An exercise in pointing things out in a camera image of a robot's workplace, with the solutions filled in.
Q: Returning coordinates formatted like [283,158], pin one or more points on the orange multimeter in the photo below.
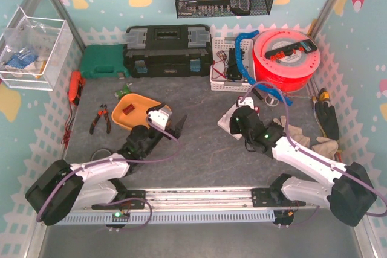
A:
[75,89]

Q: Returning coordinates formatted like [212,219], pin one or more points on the black plate assembly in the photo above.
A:
[233,73]

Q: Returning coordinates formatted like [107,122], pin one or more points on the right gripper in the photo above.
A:
[237,119]

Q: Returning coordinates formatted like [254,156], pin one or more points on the red filament spool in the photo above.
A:
[289,74]

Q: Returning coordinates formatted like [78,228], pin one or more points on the green tool case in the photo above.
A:
[100,61]

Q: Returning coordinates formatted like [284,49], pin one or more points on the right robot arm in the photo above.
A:
[346,190]

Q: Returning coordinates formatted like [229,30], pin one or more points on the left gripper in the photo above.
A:
[172,129]

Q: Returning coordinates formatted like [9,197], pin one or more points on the black toolbox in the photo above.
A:
[168,51]

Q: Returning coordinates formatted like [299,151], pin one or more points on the green pipe fitting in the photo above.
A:
[122,92]

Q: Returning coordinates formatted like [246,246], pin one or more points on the black rubber glove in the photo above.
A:
[326,116]

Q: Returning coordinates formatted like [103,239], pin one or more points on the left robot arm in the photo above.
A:
[65,187]

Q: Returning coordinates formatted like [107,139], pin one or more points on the yellow plastic tray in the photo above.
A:
[137,116]

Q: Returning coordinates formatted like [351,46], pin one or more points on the clear acrylic box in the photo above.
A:
[34,51]

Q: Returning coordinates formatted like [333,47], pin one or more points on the white perforated basket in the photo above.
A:
[224,73]

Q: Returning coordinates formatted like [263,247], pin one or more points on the white peg board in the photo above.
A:
[224,121]

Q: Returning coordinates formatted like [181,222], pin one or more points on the black power strip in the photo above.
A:
[305,46]

